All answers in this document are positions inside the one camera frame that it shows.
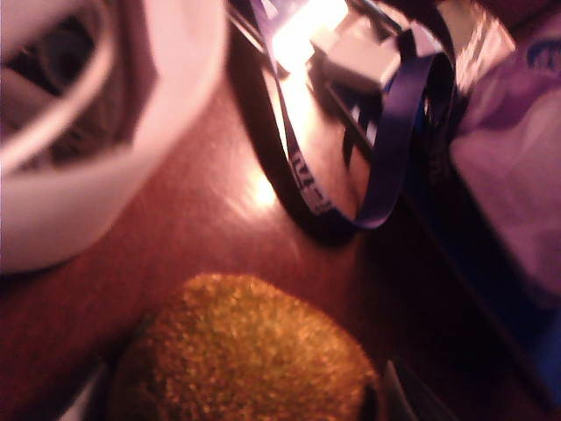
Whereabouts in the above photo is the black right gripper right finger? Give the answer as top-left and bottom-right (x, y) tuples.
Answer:
(380, 357), (423, 421)

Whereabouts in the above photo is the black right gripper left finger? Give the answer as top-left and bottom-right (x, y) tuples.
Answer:
(55, 362), (111, 421)

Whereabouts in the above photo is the brown fuzzy kiwi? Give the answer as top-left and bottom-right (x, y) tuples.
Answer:
(107, 272), (383, 421)

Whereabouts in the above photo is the translucent plastic storage box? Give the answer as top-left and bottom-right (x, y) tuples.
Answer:
(0, 0), (231, 276)

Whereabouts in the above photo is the pale soft tissue pack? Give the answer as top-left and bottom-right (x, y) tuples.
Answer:
(450, 19), (561, 310)

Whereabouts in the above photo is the white card holder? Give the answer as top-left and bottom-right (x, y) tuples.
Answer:
(270, 0), (442, 96)

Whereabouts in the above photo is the blue lanyard strap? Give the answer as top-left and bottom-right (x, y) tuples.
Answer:
(227, 0), (458, 243)

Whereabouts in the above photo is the white cable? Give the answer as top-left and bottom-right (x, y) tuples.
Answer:
(0, 0), (117, 175)

